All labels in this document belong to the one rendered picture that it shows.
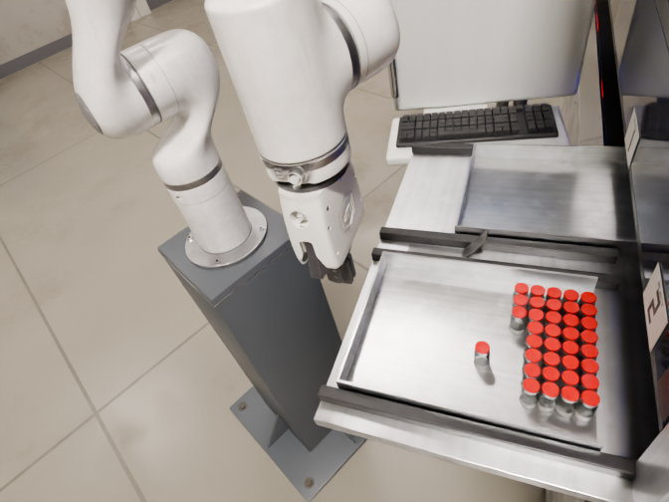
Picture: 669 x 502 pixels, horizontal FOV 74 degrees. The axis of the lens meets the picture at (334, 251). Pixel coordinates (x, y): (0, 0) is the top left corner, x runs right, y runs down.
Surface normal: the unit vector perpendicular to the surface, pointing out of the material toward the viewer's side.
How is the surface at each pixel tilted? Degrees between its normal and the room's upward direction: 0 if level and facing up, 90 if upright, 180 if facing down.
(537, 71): 90
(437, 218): 0
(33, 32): 90
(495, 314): 0
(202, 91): 94
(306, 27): 90
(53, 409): 0
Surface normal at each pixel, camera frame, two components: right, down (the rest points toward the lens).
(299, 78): 0.40, 0.61
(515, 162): -0.20, -0.68
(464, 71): -0.18, 0.73
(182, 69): 0.58, 0.26
